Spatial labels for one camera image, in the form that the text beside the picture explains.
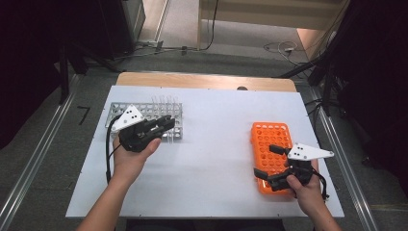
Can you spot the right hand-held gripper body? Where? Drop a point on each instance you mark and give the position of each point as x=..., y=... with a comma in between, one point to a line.
x=308, y=152

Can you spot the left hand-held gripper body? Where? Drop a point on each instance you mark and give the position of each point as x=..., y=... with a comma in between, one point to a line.
x=130, y=119

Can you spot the orange test tube rack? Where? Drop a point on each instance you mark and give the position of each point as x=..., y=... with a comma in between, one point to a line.
x=266, y=141

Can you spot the metal test tube rack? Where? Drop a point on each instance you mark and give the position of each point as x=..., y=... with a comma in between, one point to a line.
x=154, y=110

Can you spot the person's left hand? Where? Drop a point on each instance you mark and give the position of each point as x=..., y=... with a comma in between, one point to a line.
x=128, y=163

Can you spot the person's right hand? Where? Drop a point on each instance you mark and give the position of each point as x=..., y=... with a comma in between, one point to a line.
x=309, y=199

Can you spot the wooden table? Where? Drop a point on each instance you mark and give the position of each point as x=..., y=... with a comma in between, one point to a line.
x=198, y=80

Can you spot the white table board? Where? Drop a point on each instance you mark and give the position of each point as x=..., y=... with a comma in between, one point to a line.
x=208, y=160

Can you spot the black metal stand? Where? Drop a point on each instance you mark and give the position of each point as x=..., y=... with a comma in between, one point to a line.
x=327, y=86
x=64, y=80

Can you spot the dark grey cabinet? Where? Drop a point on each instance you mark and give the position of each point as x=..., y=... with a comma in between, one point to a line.
x=118, y=25

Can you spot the metal floor strip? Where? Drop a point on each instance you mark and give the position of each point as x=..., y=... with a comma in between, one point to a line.
x=162, y=22

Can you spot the dark curtain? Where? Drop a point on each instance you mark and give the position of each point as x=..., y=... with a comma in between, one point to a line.
x=378, y=80
x=25, y=64

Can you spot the light wooden shelf unit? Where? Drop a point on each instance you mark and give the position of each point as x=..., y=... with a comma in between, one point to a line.
x=263, y=16

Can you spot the metal floor rail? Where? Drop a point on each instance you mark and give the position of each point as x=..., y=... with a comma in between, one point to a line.
x=32, y=160
x=332, y=133

